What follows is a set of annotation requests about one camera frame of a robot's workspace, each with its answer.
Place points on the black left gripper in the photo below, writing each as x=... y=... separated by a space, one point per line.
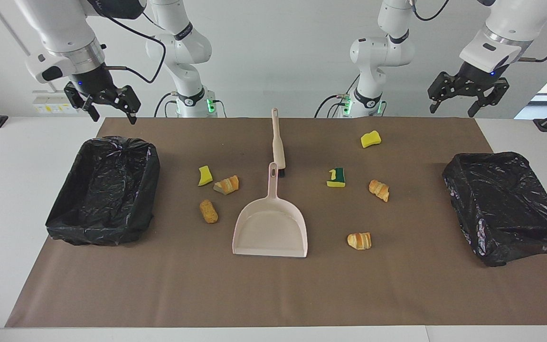
x=480 y=77

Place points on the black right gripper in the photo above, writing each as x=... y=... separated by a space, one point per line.
x=94 y=83

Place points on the plain yellow sponge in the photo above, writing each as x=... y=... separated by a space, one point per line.
x=371 y=139

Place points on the orange striped toy croissant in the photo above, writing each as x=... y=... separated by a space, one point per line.
x=379 y=190
x=359 y=241

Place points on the brown toy bread roll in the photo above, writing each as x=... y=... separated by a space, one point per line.
x=208 y=212

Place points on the yellow sponge green scourer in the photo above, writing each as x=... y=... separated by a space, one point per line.
x=336 y=179

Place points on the pale pink plastic dustpan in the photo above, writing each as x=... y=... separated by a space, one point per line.
x=269 y=228

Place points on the bin lined black plastic bag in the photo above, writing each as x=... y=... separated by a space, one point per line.
x=506 y=209
x=102 y=190

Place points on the small yellow sponge piece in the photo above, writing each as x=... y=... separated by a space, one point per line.
x=204 y=176

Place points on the cut toy croissant piece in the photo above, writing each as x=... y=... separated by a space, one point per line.
x=227 y=185

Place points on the brown table mat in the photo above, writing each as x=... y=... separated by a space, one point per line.
x=273 y=289

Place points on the white wall outlet box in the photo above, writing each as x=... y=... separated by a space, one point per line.
x=57 y=102

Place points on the grey wall conduit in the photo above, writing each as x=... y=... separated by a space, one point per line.
x=3 y=19

